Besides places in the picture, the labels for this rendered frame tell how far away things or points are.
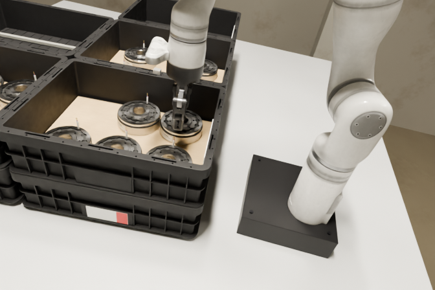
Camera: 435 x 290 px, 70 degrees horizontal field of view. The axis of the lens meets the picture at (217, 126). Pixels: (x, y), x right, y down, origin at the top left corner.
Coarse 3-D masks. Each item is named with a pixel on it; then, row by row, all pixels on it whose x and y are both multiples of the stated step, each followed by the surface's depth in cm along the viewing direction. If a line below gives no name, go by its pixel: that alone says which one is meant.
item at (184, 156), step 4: (152, 148) 67; (156, 148) 67; (160, 148) 68; (164, 148) 68; (168, 148) 69; (172, 148) 69; (176, 148) 69; (180, 148) 69; (148, 152) 66; (152, 152) 67; (156, 152) 67; (160, 152) 67; (176, 152) 67; (180, 152) 68; (184, 152) 68; (180, 156) 67; (184, 156) 67; (188, 156) 67; (180, 160) 66; (184, 160) 66; (188, 160) 66
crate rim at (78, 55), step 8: (112, 24) 98; (136, 24) 102; (144, 24) 102; (104, 32) 93; (96, 40) 88; (216, 40) 102; (224, 40) 101; (88, 48) 84; (232, 48) 98; (80, 56) 80; (232, 56) 93; (112, 64) 79; (120, 64) 80; (152, 72) 79; (224, 72) 84; (200, 80) 79; (208, 80) 80; (224, 80) 81
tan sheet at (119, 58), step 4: (120, 52) 106; (116, 56) 103; (120, 56) 103; (112, 60) 101; (116, 60) 101; (120, 60) 101; (160, 64) 103; (164, 64) 104; (160, 68) 101; (164, 68) 102; (220, 72) 105; (220, 76) 103; (216, 80) 100; (220, 80) 101
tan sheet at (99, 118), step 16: (80, 96) 83; (64, 112) 77; (80, 112) 78; (96, 112) 79; (112, 112) 80; (96, 128) 74; (112, 128) 75; (208, 128) 81; (144, 144) 72; (160, 144) 73; (176, 144) 74; (192, 144) 75; (192, 160) 71
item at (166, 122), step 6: (168, 114) 78; (186, 114) 79; (192, 114) 79; (162, 120) 75; (168, 120) 76; (192, 120) 77; (198, 120) 78; (162, 126) 74; (168, 126) 74; (192, 126) 75; (198, 126) 76; (168, 132) 73; (174, 132) 73; (180, 132) 73; (186, 132) 73; (192, 132) 74
